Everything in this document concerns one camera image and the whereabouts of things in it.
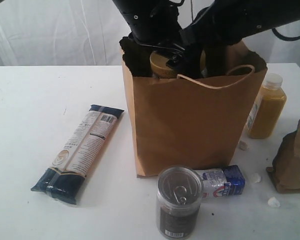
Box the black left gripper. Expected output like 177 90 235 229
129 29 203 78

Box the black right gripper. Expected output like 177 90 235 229
179 4 243 46

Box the clear jar with yellow lid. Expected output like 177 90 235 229
149 50 208 79

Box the brown paper shopping bag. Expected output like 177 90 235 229
119 37 268 177

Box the clear can with pull-tab lid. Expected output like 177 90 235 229
156 165 204 240

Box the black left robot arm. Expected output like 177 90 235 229
113 0 203 79

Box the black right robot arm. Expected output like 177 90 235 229
180 0 300 46

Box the white crumb behind bag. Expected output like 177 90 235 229
238 140 249 151

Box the yellow juice bottle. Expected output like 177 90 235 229
246 73 287 139

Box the blue white milk carton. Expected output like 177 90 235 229
196 165 246 199

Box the brown kraft paper pouch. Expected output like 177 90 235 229
266 119 300 194

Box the white crumb front right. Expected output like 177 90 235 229
267 196 281 208

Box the white backdrop curtain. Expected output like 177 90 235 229
0 0 300 67

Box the blue spaghetti pasta packet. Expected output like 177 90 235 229
30 104 124 205

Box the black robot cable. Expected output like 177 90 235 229
271 17 300 41

